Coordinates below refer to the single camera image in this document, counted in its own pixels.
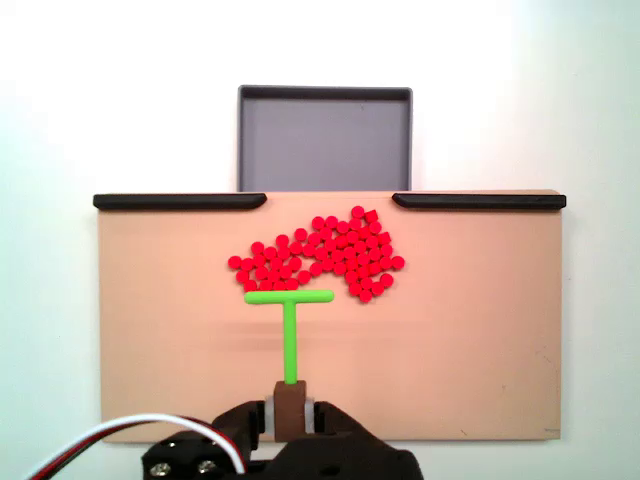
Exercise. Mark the green T-shaped pusher tool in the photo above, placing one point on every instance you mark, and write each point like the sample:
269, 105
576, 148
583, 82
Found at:
290, 340

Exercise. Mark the beige flat board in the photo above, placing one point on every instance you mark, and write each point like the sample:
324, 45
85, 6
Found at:
450, 325

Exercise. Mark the grey shallow tray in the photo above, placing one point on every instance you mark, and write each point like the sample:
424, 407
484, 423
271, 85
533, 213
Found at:
325, 145

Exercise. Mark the black edge rail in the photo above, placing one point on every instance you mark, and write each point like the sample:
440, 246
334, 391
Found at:
475, 201
175, 201

